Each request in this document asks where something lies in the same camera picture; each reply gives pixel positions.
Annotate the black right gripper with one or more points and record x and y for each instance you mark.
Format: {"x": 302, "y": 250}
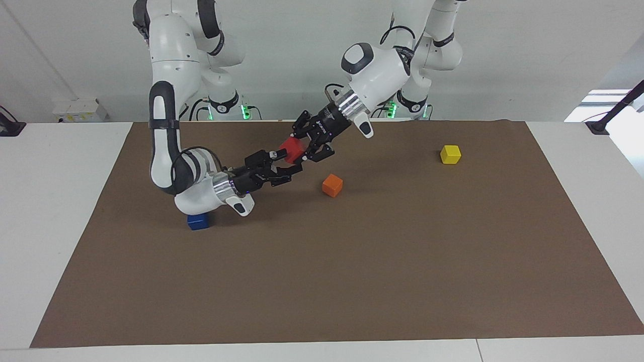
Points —
{"x": 249, "y": 181}

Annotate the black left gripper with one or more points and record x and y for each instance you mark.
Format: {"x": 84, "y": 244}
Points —
{"x": 329, "y": 123}

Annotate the red wooden block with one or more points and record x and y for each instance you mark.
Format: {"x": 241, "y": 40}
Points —
{"x": 292, "y": 148}

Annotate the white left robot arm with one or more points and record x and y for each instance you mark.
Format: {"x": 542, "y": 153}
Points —
{"x": 382, "y": 75}

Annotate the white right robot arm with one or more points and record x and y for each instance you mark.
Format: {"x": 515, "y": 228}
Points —
{"x": 171, "y": 60}

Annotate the orange wooden block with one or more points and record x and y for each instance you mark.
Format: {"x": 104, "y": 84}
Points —
{"x": 332, "y": 186}

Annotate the blue wooden block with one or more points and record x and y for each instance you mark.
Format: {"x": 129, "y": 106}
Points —
{"x": 198, "y": 222}

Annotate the yellow wooden block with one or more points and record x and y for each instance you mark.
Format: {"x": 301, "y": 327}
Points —
{"x": 451, "y": 155}

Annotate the brown table mat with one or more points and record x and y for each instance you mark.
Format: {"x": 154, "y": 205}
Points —
{"x": 352, "y": 276}

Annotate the black table clamp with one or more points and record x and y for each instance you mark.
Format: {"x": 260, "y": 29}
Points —
{"x": 10, "y": 128}

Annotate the black stand with pole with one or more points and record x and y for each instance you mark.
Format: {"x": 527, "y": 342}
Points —
{"x": 598, "y": 126}

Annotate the white wall box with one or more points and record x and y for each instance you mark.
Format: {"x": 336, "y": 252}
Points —
{"x": 80, "y": 109}

